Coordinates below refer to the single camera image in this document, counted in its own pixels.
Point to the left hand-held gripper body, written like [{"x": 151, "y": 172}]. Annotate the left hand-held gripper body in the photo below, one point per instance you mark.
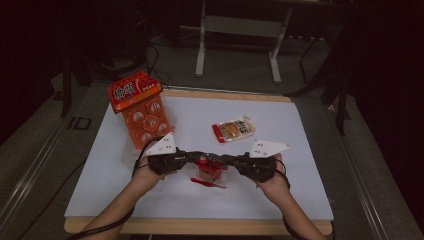
[{"x": 165, "y": 146}]

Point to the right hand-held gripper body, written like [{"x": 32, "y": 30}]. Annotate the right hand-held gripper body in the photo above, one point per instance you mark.
[{"x": 266, "y": 148}]

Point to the clear red candy packet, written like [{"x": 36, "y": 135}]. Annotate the clear red candy packet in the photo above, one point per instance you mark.
[{"x": 210, "y": 170}]

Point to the large orange snack packet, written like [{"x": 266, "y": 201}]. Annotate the large orange snack packet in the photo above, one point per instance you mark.
[{"x": 143, "y": 116}]

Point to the clear plastic container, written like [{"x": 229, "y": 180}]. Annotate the clear plastic container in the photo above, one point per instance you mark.
[{"x": 126, "y": 155}]

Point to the person's left hand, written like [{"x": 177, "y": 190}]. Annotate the person's left hand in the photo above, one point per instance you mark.
[{"x": 143, "y": 178}]

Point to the person's right hand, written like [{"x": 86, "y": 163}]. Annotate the person's right hand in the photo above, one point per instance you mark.
[{"x": 276, "y": 188}]

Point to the beige snack packet red end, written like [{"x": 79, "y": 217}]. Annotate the beige snack packet red end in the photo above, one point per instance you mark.
[{"x": 235, "y": 128}]

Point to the white table mat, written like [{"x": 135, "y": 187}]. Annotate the white table mat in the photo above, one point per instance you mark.
[{"x": 200, "y": 206}]

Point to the dark metal stand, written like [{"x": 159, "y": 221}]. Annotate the dark metal stand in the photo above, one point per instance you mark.
[{"x": 341, "y": 106}]

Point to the black rectangular floor bracket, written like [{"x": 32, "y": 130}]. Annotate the black rectangular floor bracket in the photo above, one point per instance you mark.
[{"x": 80, "y": 123}]

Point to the metal floor rail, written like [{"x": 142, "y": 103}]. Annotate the metal floor rail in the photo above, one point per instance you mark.
[
  {"x": 360, "y": 173},
  {"x": 30, "y": 176}
]

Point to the white metal desk frame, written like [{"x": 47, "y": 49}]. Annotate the white metal desk frame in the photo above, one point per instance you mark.
[{"x": 243, "y": 26}]

